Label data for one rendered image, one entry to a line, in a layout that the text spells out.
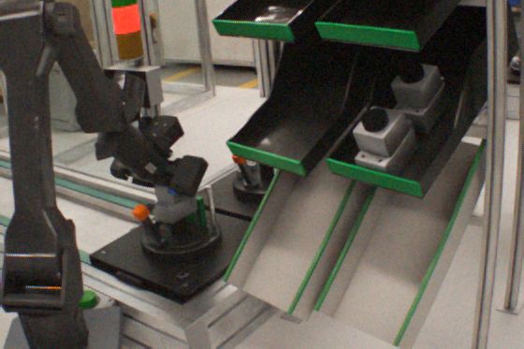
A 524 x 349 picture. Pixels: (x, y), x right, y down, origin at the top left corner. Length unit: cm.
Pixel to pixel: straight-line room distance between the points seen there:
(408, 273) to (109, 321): 37
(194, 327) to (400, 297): 30
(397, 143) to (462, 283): 49
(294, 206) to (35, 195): 40
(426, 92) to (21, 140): 45
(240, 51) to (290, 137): 551
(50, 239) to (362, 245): 40
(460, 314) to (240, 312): 36
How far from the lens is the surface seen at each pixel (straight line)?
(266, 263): 90
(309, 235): 88
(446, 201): 82
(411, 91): 73
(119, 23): 119
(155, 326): 95
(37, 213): 68
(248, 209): 119
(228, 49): 640
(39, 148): 68
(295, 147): 80
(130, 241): 114
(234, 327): 100
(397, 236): 83
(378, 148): 69
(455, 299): 110
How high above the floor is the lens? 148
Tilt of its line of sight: 21 degrees down
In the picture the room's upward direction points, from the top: 6 degrees counter-clockwise
